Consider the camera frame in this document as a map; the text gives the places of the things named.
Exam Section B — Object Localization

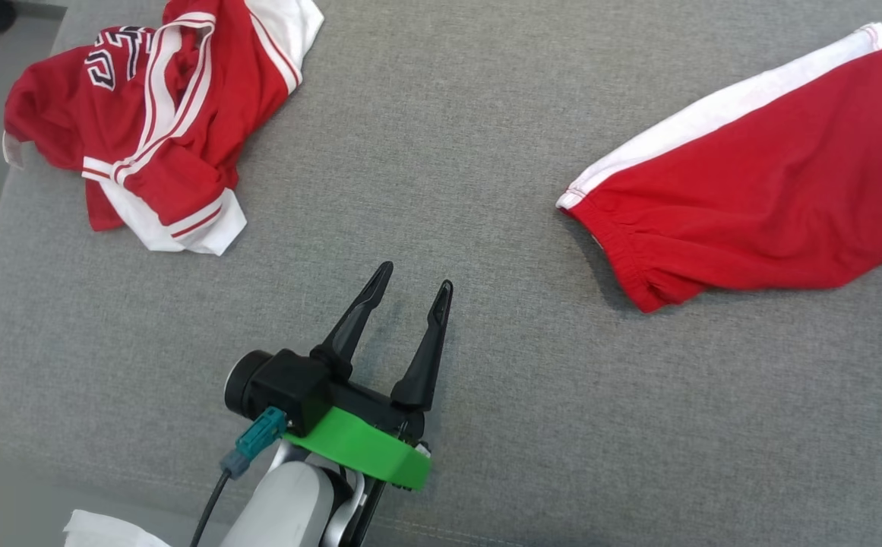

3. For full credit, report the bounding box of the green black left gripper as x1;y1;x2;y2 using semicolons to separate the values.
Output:
285;261;454;492

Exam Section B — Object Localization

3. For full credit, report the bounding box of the red white jersey top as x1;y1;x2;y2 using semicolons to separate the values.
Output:
2;0;325;257

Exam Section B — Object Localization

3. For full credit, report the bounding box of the red shorts white stripe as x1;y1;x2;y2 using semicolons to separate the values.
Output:
556;23;882;314

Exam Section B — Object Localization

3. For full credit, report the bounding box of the grey fabric sofa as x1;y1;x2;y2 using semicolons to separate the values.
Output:
0;0;882;547

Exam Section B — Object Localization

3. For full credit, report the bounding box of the white tape strip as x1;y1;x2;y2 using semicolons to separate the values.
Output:
63;509;172;547

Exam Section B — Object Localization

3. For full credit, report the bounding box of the teal left camera connector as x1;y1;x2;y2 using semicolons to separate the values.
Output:
219;406;289;481

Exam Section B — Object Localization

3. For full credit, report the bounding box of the black left camera cable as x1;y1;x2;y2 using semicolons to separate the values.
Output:
188;467;232;547

